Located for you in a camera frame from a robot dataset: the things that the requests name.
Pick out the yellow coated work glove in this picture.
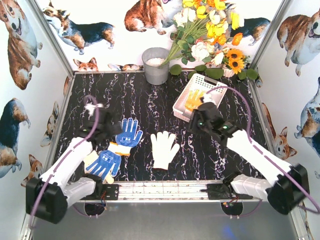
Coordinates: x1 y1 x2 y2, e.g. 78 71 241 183
184 89 206 112

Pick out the blue dotted glove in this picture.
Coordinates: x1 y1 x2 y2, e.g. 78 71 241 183
86 150 122 177
107 117 143 156

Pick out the white plastic storage basket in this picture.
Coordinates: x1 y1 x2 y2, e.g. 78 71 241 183
172 73 227 122

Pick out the cream knit glove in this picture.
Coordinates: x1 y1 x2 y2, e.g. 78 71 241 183
150 131 180 170

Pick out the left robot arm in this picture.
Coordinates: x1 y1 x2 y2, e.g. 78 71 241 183
25 108 122 224

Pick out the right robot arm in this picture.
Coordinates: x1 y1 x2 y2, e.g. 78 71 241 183
188 102 310 215

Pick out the sunflower pot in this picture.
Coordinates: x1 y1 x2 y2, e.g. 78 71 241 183
221 48 251 78

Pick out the grey metal bucket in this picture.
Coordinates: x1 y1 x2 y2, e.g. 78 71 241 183
141 47 169 86

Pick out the artificial flower bouquet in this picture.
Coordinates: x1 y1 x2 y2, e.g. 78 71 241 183
162 0 245 66

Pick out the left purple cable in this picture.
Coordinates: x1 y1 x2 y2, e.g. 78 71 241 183
27 94 106 230

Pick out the purple cable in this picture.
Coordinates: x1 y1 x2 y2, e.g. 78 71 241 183
27 94 106 230
204 85 320 217

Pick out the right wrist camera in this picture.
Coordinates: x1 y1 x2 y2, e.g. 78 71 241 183
200 94 216 105

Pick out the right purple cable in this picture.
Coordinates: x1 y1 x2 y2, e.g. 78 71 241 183
204 85 320 217

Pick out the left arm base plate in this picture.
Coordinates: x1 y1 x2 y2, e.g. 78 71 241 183
81 184 120 201

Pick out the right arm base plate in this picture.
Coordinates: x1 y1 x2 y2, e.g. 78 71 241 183
200 183 253 200

